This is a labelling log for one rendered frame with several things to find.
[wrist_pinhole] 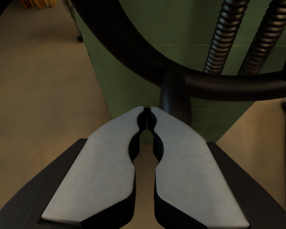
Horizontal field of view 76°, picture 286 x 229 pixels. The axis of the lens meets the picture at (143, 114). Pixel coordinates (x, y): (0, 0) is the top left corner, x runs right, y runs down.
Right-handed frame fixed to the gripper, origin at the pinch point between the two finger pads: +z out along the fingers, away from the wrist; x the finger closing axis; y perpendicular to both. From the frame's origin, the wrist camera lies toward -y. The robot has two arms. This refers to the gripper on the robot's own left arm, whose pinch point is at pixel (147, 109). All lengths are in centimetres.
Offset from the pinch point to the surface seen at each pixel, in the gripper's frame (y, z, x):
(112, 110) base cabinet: 23.7, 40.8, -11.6
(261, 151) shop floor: 52, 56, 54
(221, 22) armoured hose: -4.5, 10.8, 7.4
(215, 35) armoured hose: -3.0, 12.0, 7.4
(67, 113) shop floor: 44, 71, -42
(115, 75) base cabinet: 8.8, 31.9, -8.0
